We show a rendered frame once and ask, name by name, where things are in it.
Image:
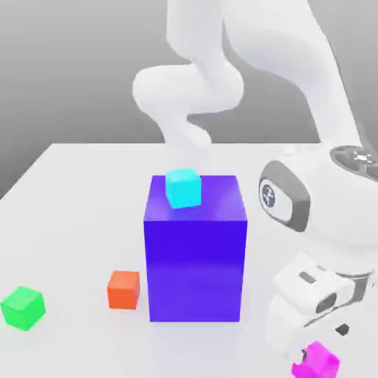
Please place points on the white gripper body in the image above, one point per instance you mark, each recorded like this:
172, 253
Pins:
288, 324

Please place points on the small magenta cube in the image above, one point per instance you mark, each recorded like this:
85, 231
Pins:
320, 364

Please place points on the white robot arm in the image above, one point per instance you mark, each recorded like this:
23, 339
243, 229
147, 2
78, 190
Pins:
274, 59

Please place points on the small orange cube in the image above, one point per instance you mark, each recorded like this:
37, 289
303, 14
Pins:
122, 291

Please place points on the small cyan cube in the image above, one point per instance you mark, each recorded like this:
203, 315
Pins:
184, 190

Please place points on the small green cube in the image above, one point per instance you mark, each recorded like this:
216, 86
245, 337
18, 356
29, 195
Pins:
23, 308

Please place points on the large blue box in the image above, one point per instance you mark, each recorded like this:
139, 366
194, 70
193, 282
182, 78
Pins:
195, 265

